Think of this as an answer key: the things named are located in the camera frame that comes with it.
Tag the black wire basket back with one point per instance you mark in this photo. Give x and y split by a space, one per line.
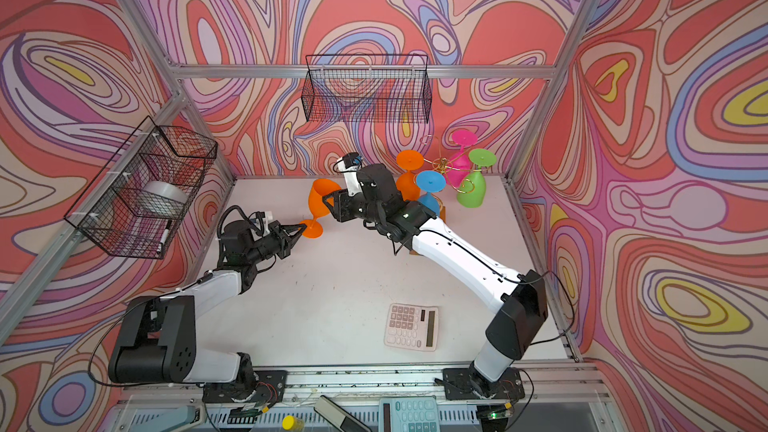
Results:
367 88

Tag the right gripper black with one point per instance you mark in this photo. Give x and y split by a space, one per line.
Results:
341 205

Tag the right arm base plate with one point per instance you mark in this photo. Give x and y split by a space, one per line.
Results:
468 384

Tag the gold wire rack wooden base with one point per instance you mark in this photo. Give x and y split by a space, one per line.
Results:
438 165

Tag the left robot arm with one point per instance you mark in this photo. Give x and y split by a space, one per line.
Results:
158 341

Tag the black phone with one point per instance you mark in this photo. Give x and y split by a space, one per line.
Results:
338 417

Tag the marker pen in basket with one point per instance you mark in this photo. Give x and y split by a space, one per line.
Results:
163 239

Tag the silver tape roll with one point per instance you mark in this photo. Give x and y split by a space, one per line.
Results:
166 191

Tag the orange wine glass front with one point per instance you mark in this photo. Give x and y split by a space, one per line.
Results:
320 188

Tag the orange wine glass rear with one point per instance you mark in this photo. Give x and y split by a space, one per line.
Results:
409 161

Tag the teal calculator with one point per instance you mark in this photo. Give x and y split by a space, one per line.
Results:
408 414

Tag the blue wine glass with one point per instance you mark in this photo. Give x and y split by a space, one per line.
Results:
430 183

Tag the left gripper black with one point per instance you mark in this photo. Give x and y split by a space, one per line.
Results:
282 241

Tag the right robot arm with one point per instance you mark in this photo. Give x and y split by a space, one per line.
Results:
519 302

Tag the green wine glass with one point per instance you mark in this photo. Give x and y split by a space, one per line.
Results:
472 191

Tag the black wire basket left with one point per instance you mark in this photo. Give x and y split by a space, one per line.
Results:
122 220

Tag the orange wine glass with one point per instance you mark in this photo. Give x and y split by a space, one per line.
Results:
320 188
409 161

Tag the magenta wine glass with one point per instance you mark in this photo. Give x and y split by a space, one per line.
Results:
459 165

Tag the pink calculator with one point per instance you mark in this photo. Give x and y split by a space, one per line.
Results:
412 327

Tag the black wire basket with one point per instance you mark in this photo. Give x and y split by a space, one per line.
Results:
367 88
122 220

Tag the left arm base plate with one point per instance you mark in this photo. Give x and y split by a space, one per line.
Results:
264 387

